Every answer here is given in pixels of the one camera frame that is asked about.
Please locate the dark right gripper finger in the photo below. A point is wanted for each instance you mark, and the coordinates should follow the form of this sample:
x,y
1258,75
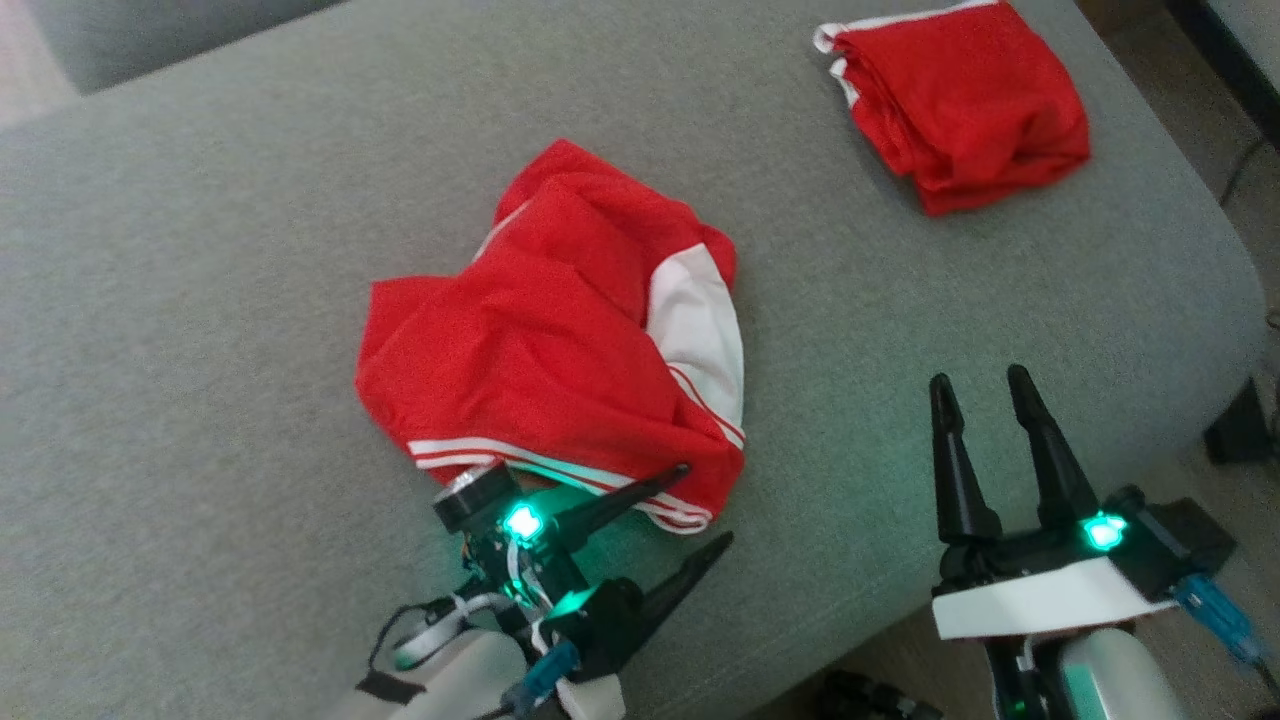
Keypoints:
x,y
1055,460
958,480

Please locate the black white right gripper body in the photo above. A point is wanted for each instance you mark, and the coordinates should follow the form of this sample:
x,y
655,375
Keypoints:
x,y
1040,595

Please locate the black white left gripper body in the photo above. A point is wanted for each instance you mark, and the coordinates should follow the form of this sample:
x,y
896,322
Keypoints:
x,y
600,620

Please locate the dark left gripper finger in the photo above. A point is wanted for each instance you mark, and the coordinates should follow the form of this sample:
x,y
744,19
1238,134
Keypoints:
x,y
615,505
680,595

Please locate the red white sports jersey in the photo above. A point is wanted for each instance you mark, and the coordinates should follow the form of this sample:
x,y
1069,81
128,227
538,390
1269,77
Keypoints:
x,y
540,340

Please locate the red white sports shorts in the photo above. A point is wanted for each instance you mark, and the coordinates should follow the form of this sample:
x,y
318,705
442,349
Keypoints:
x,y
970,110

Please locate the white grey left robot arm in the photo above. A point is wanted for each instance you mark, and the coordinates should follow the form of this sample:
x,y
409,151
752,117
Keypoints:
x,y
465,675

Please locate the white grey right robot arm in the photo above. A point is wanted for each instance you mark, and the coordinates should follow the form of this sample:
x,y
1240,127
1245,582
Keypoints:
x,y
1110,680

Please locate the dark robot base part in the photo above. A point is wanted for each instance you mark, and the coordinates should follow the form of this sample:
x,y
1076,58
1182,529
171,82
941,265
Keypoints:
x,y
875,697

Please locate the black furniture edge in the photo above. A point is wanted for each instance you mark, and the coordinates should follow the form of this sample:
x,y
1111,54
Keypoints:
x,y
1225,60

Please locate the large grey sofa seat cushion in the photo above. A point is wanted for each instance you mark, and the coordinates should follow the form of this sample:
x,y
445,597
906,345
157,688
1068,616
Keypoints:
x,y
200,350

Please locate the small grey sofa cushion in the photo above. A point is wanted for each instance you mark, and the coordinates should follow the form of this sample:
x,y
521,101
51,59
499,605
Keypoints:
x,y
150,40

